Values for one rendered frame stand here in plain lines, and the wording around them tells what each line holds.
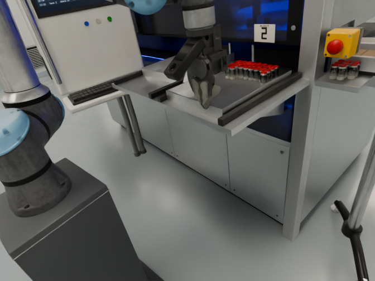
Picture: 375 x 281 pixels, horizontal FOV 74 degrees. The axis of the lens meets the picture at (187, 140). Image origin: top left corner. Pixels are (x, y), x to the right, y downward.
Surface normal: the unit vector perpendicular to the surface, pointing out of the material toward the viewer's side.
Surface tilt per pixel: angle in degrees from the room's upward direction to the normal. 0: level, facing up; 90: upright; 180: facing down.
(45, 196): 73
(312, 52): 90
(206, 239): 0
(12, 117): 7
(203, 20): 90
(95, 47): 90
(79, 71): 90
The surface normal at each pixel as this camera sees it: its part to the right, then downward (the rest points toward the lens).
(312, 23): -0.75, 0.45
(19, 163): 0.59, 0.36
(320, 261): -0.15, -0.83
